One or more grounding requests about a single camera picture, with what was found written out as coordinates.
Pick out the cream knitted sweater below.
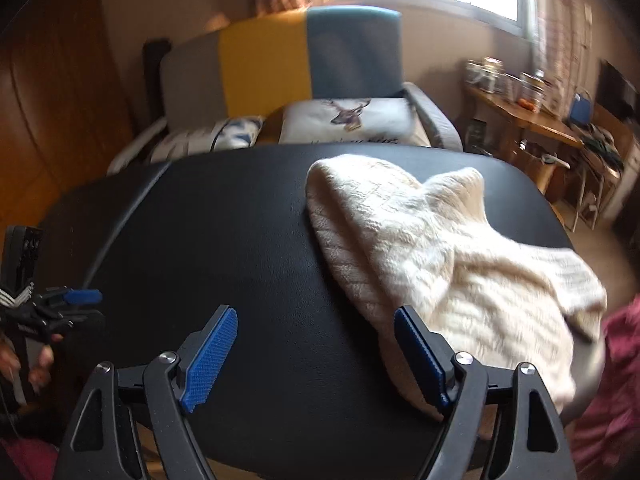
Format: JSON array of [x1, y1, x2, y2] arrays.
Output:
[[306, 154, 608, 413]]

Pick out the person's left hand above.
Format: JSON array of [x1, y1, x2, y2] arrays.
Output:
[[0, 334, 63, 393]]

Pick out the pink floral clothing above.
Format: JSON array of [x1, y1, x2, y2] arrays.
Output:
[[572, 299, 639, 479]]

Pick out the blue triangle pattern cushion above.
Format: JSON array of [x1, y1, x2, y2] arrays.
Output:
[[149, 116, 264, 162]]

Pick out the wooden side table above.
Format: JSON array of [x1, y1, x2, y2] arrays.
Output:
[[462, 81, 624, 233]]

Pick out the white deer print cushion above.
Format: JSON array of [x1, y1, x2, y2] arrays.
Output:
[[279, 98, 431, 146]]

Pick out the glass jars on table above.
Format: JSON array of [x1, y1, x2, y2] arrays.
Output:
[[464, 58, 562, 117]]

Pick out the black television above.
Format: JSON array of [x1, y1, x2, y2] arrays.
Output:
[[596, 60, 639, 122]]

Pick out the grey yellow blue armchair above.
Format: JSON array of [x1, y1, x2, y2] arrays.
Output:
[[132, 6, 462, 151]]

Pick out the window curtain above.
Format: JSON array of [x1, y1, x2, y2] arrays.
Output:
[[535, 0, 592, 84]]

